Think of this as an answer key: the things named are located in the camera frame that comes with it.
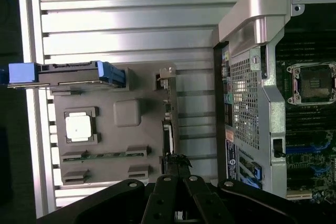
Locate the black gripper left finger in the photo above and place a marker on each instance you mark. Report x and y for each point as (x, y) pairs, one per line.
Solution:
(160, 200)

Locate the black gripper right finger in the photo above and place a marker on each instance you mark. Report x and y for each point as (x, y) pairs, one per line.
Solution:
(210, 203)

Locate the green RAM stick on rack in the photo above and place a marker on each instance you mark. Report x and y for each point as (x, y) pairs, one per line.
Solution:
(105, 155)

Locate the grey parts rack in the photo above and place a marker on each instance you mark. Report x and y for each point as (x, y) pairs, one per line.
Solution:
(110, 134)

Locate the black and silver PC case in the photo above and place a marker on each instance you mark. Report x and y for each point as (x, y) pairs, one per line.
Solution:
(275, 119)

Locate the silver CPU chip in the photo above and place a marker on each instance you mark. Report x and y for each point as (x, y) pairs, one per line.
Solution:
(77, 127)

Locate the green motherboard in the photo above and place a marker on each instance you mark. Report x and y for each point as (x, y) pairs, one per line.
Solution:
(302, 140)

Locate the hard disk in blue caddy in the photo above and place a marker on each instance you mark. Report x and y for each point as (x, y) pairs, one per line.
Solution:
(73, 75)

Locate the CPU socket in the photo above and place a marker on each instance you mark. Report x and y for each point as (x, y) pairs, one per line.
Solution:
(312, 82)

